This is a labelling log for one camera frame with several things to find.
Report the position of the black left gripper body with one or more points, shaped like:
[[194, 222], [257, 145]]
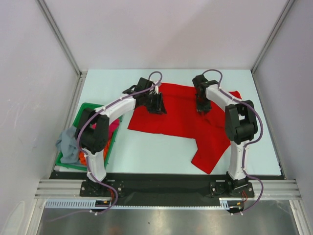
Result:
[[151, 102]]

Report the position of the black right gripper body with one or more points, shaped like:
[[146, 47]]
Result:
[[203, 104]]

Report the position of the red t shirt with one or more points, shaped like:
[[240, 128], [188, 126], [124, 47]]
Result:
[[183, 120]]

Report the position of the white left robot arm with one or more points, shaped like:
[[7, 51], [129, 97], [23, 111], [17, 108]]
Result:
[[92, 133]]

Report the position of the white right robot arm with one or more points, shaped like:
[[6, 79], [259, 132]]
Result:
[[240, 127]]

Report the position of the magenta t shirt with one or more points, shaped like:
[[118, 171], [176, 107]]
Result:
[[113, 126]]

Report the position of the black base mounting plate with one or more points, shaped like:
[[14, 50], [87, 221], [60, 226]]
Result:
[[164, 190]]

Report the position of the orange t shirt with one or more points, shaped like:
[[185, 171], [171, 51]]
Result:
[[105, 152]]

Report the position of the grey blue t shirt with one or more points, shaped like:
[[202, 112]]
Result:
[[68, 146]]

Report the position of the left aluminium corner post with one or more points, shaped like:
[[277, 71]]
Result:
[[59, 37]]

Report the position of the aluminium corner post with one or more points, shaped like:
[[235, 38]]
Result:
[[273, 33], [59, 37]]

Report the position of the aluminium frame rail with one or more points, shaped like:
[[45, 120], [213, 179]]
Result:
[[62, 188]]

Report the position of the right aluminium corner post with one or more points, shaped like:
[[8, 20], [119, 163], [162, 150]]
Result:
[[273, 33]]

